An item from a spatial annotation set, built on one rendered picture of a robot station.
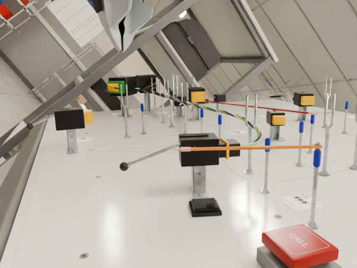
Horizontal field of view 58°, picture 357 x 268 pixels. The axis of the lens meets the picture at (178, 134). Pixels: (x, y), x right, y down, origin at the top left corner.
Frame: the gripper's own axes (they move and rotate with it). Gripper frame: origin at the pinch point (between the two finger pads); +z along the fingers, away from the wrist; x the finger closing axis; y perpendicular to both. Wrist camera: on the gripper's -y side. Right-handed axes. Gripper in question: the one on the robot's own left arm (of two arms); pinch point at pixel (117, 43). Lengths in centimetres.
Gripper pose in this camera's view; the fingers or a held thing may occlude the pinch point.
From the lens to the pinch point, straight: 47.8
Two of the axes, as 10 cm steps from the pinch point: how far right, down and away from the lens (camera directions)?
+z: 0.5, 9.9, -1.2
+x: 6.7, 0.5, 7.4
